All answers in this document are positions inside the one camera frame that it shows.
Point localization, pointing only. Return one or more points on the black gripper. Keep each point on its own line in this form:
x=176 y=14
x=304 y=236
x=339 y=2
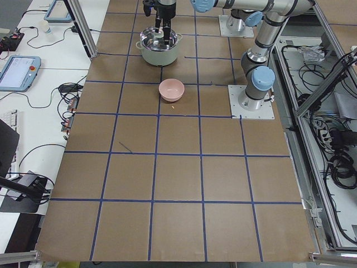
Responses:
x=164 y=11

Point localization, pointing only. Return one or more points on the glass pot lid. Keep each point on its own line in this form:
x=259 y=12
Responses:
x=154 y=41

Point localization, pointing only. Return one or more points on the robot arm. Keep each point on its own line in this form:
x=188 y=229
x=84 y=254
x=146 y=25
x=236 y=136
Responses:
x=254 y=62
x=166 y=3

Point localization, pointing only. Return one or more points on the light green steel pot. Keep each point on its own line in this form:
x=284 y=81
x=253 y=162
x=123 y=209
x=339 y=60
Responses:
x=157 y=58

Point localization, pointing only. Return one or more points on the pink bowl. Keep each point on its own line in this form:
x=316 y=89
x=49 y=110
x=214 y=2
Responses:
x=171 y=90

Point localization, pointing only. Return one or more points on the upper teach pendant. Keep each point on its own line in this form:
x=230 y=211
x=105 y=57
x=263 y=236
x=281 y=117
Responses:
x=57 y=13

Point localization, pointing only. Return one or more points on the teach pendant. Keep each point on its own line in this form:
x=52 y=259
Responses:
x=19 y=73
x=57 y=13

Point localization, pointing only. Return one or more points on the black power adapter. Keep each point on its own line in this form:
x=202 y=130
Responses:
x=69 y=88

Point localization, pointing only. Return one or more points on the white paper cup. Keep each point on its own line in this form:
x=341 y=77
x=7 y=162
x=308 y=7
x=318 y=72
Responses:
x=45 y=27

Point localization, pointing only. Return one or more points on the lower teach pendant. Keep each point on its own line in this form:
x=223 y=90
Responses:
x=19 y=73

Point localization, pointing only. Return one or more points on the crumpled plastic bag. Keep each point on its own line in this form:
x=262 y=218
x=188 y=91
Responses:
x=312 y=53

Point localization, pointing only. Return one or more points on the white keyboard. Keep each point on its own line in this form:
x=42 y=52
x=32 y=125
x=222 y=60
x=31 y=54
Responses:
x=11 y=119

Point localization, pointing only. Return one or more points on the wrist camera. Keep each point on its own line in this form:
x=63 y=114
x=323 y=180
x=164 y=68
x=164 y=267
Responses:
x=147 y=6

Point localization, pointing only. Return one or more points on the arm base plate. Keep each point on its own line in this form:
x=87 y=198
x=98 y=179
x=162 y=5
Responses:
x=242 y=107
x=233 y=27

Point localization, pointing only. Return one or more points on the aluminium frame post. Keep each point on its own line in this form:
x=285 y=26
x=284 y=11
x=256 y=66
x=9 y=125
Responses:
x=81 y=25

